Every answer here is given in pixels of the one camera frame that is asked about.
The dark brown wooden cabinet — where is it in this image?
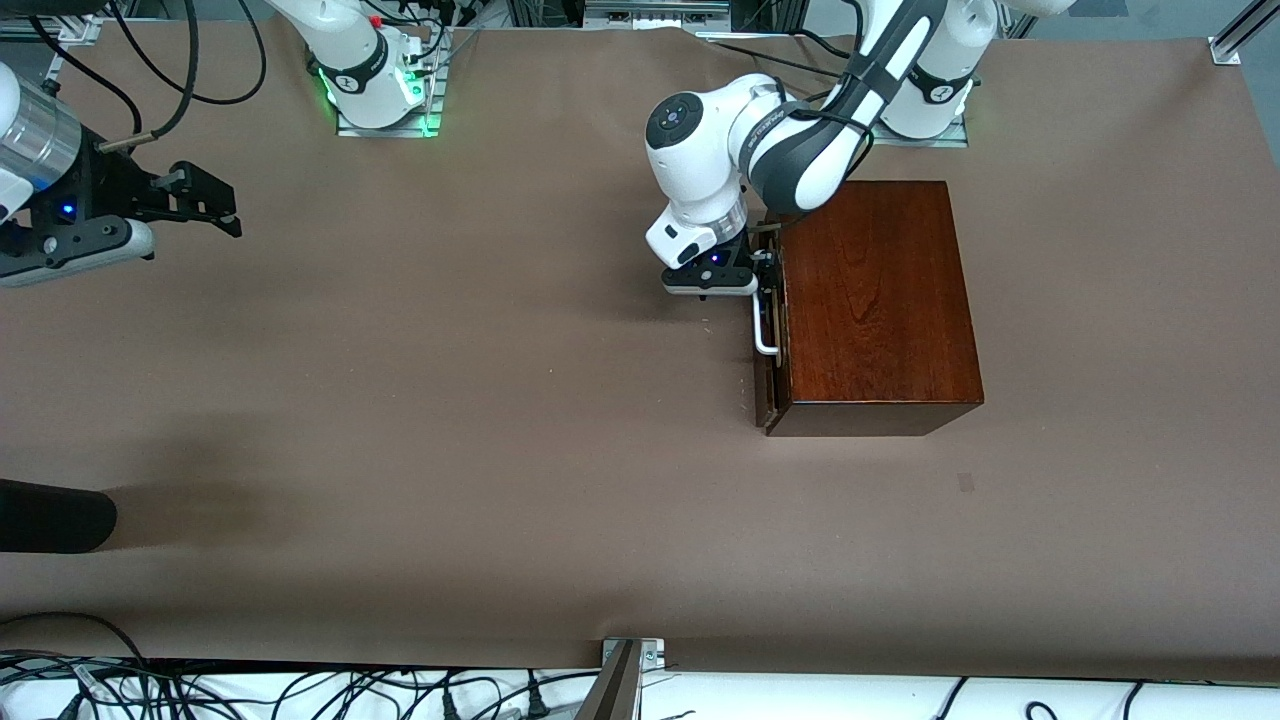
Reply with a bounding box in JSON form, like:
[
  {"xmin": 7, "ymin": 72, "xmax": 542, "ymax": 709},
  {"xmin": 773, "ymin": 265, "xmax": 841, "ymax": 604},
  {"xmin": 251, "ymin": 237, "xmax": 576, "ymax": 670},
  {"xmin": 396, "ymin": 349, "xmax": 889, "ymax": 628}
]
[{"xmin": 765, "ymin": 180, "xmax": 986, "ymax": 438}]

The grey metal box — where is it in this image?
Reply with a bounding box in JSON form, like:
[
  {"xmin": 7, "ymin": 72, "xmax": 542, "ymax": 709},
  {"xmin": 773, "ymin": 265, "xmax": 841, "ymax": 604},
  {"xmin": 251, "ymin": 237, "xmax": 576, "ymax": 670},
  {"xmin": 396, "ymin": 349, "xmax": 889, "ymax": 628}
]
[{"xmin": 583, "ymin": 0, "xmax": 733, "ymax": 29}]

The brown table cover sheet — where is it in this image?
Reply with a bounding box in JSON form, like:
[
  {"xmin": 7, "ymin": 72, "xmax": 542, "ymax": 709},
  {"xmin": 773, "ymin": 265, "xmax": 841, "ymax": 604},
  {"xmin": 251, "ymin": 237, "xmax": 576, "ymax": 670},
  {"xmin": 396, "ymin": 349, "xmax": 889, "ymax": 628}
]
[{"xmin": 0, "ymin": 25, "xmax": 1280, "ymax": 683}]

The black cylinder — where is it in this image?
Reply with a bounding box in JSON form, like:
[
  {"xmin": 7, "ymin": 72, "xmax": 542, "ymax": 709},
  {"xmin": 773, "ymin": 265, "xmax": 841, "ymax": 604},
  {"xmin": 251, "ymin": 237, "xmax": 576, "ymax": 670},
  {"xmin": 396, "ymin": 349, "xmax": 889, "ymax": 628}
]
[{"xmin": 0, "ymin": 478, "xmax": 118, "ymax": 554}]

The grey metal beam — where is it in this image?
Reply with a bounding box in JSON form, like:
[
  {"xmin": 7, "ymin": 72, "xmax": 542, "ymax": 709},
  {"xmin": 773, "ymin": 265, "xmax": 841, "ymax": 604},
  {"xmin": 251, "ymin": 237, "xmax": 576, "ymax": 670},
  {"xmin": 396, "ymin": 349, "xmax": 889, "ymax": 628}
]
[{"xmin": 572, "ymin": 642, "xmax": 642, "ymax": 720}]

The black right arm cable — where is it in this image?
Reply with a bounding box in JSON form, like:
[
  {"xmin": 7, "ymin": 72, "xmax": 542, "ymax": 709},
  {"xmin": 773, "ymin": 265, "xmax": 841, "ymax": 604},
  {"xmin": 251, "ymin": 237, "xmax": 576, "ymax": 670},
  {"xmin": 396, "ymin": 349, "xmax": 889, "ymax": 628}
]
[{"xmin": 28, "ymin": 0, "xmax": 267, "ymax": 153}]

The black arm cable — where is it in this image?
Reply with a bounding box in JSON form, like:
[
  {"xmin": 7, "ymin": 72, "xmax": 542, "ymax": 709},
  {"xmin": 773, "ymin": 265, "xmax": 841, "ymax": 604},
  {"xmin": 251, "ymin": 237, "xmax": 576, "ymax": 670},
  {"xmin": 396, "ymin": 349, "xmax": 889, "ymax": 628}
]
[
  {"xmin": 28, "ymin": 0, "xmax": 267, "ymax": 153},
  {"xmin": 788, "ymin": 60, "xmax": 877, "ymax": 166}
]

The aluminium frame rail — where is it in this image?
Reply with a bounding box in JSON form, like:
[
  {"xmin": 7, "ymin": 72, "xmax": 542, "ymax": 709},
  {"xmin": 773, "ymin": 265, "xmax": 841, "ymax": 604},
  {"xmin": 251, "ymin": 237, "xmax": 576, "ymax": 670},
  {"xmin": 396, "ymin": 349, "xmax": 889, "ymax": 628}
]
[{"xmin": 0, "ymin": 15, "xmax": 103, "ymax": 47}]

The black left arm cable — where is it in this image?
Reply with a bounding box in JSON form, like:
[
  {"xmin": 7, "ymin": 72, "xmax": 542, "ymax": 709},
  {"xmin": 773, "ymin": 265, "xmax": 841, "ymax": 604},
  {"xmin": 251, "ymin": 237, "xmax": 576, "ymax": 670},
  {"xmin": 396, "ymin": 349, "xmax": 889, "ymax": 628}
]
[{"xmin": 788, "ymin": 60, "xmax": 877, "ymax": 166}]

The black cable on table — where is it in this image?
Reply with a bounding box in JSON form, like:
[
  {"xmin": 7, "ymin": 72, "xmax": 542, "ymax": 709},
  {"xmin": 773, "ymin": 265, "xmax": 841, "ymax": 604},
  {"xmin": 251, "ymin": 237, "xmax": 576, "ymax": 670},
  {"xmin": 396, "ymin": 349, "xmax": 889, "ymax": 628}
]
[{"xmin": 700, "ymin": 28, "xmax": 853, "ymax": 83}]

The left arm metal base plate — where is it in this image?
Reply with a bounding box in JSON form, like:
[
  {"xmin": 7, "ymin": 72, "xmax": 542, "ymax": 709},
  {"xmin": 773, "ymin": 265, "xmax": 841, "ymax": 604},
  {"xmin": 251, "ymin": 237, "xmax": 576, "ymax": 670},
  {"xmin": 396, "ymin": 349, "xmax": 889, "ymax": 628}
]
[{"xmin": 870, "ymin": 112, "xmax": 970, "ymax": 149}]

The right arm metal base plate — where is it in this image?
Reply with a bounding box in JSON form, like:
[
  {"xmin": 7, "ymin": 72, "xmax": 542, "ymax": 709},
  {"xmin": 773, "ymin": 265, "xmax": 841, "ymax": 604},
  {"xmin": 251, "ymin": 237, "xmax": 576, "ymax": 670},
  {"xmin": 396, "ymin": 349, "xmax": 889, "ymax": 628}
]
[{"xmin": 335, "ymin": 28, "xmax": 444, "ymax": 139}]

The silver metal bracket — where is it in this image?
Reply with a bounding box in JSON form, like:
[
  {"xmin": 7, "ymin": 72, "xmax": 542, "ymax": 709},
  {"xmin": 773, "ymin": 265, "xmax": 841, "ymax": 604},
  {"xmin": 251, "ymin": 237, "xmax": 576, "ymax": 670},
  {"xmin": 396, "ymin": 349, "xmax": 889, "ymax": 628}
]
[{"xmin": 602, "ymin": 637, "xmax": 666, "ymax": 673}]

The black cable tangle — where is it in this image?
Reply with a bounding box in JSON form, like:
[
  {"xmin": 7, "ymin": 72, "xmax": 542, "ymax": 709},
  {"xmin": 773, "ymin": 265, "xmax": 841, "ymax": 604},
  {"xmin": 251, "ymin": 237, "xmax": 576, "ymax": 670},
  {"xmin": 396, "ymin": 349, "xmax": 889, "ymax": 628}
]
[{"xmin": 0, "ymin": 610, "xmax": 601, "ymax": 720}]

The aluminium corner bracket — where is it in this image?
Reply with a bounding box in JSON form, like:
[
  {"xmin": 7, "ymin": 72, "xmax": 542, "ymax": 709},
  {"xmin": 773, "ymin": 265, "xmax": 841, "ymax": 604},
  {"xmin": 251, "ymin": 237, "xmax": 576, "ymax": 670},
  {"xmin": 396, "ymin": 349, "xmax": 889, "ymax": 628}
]
[{"xmin": 1207, "ymin": 0, "xmax": 1280, "ymax": 67}]

